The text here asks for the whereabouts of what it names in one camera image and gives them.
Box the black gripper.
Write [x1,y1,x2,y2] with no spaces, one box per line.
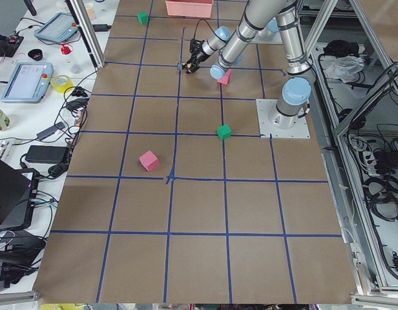
[180,39,208,74]

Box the yellow push button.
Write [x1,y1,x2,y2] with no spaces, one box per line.
[177,62,194,74]

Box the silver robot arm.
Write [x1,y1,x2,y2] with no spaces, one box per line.
[255,17,282,45]
[178,1,310,79]

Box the green cube near arm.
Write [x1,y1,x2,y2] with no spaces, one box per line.
[217,124,232,141]

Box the pink cube centre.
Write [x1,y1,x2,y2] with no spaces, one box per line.
[217,69,232,85]

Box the pink cube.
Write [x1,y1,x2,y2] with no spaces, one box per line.
[217,69,232,85]
[139,150,160,172]

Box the pink plastic tray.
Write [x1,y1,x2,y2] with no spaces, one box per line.
[165,0,214,18]

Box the green cube far corner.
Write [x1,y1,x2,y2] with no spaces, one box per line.
[137,11,149,25]

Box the pink cube front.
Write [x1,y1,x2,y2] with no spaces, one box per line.
[139,150,160,172]

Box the yellow tape roll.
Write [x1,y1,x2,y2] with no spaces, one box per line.
[50,75,74,93]

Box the upper teach pendant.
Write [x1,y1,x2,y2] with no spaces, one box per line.
[34,12,78,43]

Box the teach pendant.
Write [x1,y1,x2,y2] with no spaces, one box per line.
[1,63,54,103]
[34,12,78,43]

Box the crumpled white cloth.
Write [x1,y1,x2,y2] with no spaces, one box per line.
[324,56,365,83]

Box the black bowl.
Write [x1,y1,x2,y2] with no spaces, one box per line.
[27,48,43,61]

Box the lower teach pendant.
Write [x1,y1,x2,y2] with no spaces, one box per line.
[1,63,54,103]

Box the black power adapter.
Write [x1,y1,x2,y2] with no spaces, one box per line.
[25,145,68,164]

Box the white power strip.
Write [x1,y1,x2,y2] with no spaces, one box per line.
[361,150,379,176]

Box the black laptop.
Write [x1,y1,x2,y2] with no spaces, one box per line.
[0,160,39,231]

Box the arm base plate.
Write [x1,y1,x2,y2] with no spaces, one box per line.
[251,30,282,45]
[256,99,311,140]

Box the aluminium frame post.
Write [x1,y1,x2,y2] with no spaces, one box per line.
[65,0,105,69]

